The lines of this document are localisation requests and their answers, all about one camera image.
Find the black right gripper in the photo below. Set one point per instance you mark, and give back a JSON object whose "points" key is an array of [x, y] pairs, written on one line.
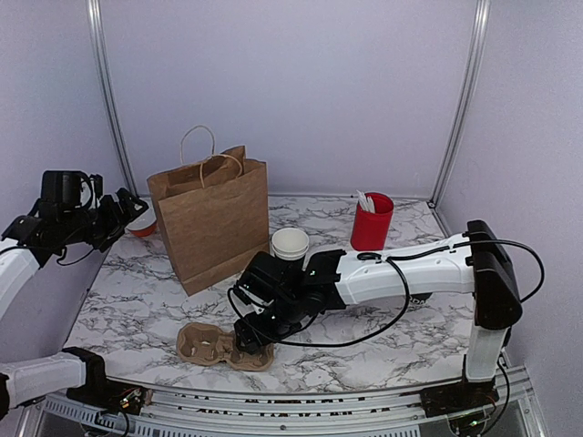
{"points": [[250, 321]]}

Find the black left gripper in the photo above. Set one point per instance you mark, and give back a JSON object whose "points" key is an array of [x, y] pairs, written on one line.
{"points": [[116, 221]]}

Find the brown cardboard cup carrier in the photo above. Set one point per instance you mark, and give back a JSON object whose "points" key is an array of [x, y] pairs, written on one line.
{"points": [[207, 345]]}

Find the brown paper bag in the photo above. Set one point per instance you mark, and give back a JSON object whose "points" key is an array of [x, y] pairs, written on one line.
{"points": [[213, 216]]}

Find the black paper coffee cup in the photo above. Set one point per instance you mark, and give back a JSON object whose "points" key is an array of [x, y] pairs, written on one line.
{"points": [[418, 300]]}

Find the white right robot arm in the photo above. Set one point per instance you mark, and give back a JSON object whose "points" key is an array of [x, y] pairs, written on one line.
{"points": [[474, 262]]}

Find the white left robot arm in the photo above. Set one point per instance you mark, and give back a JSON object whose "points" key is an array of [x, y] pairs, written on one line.
{"points": [[38, 308]]}

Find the orange white bowl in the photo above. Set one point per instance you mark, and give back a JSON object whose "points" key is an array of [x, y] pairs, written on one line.
{"points": [[142, 228]]}

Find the stacked black paper cups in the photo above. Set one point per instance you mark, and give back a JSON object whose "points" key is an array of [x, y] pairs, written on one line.
{"points": [[290, 245]]}

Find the red plastic cup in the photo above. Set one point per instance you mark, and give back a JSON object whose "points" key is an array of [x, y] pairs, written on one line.
{"points": [[370, 230]]}

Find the white wrapped stirrers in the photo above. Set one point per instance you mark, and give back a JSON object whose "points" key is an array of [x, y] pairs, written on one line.
{"points": [[365, 202]]}

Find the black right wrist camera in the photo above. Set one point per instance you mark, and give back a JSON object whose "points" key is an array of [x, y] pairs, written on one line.
{"points": [[271, 284]]}

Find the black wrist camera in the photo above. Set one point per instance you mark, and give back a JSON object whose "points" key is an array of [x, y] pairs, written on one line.
{"points": [[271, 284], [65, 190]]}

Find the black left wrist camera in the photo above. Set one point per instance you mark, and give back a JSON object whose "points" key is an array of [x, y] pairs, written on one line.
{"points": [[65, 190]]}

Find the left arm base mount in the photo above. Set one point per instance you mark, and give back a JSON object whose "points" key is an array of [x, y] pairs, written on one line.
{"points": [[111, 396]]}

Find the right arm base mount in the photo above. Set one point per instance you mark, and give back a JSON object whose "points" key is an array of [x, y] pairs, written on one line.
{"points": [[457, 397]]}

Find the left aluminium frame post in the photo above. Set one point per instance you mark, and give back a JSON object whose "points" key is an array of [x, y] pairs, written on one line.
{"points": [[98, 38]]}

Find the aluminium frame post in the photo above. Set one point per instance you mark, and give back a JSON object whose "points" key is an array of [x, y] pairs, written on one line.
{"points": [[468, 88], [98, 38]]}

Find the aluminium front rail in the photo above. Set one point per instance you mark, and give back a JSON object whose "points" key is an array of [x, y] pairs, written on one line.
{"points": [[392, 412]]}

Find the right aluminium frame post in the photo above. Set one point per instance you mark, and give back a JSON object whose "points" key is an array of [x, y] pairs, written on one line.
{"points": [[468, 88]]}

